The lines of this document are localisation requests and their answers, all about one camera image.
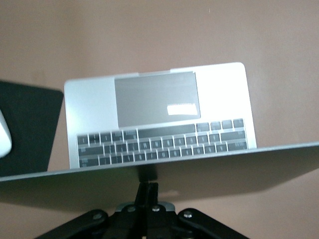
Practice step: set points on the black mouse pad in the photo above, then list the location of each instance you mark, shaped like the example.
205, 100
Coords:
30, 129

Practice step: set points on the white computer mouse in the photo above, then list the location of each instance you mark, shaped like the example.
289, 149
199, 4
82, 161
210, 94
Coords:
4, 137

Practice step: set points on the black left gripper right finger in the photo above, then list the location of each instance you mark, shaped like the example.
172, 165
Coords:
169, 226

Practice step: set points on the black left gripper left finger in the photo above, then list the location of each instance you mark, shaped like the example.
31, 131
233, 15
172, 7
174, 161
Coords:
124, 224

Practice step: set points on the silver laptop computer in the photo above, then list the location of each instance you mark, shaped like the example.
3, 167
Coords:
154, 99

